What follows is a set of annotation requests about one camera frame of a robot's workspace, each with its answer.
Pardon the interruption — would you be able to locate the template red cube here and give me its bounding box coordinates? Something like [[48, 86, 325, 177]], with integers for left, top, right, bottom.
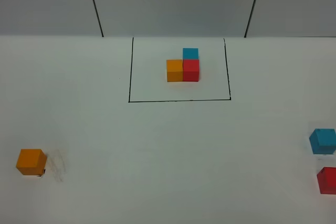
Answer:
[[183, 59, 200, 82]]

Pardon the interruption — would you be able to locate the template orange cube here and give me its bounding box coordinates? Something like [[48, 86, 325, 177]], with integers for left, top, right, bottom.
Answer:
[[166, 59, 183, 82]]

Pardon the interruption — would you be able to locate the template blue cube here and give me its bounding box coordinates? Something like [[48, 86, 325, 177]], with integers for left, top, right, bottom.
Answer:
[[182, 48, 199, 60]]

